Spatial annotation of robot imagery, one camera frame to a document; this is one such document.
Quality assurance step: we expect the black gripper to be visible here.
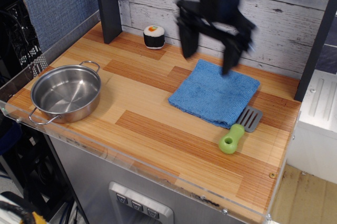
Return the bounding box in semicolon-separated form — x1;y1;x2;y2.
176;0;255;75

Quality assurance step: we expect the green handled grey spatula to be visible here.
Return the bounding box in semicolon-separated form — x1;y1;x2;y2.
219;106;263;155

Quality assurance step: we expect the blue cloth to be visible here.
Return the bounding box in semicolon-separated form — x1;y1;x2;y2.
168;59;260;129

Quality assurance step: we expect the plush sushi roll toy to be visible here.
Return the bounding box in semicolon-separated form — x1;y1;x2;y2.
143;25;165;49

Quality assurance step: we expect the white appliance on right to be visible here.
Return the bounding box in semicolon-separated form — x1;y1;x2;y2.
286;70;336;183

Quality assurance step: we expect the grey toy kitchen cabinet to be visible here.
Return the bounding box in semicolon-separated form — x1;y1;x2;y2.
49;137;241;223

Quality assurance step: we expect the silver button panel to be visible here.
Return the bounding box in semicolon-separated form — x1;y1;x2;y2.
108;181;174;223

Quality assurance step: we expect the yellow black object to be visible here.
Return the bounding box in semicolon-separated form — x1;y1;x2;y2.
19;212;47;224

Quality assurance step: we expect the dark grey right post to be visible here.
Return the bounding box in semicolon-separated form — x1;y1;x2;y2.
294;0;336;101

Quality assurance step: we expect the dark grey post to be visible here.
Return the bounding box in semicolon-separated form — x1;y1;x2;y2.
98;0;122;44
294;0;336;101

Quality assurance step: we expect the dark grey left post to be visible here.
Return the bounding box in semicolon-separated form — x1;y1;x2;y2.
98;0;122;44

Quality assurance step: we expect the steel pot with handles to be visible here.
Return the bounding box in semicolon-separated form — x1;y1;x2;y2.
28;60;102;125

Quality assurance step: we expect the black crate with cables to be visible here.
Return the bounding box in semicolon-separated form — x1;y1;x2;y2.
1;0;42;86

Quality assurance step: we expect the clear acrylic guard rail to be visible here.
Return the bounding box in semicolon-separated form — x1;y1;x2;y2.
1;24;300;223

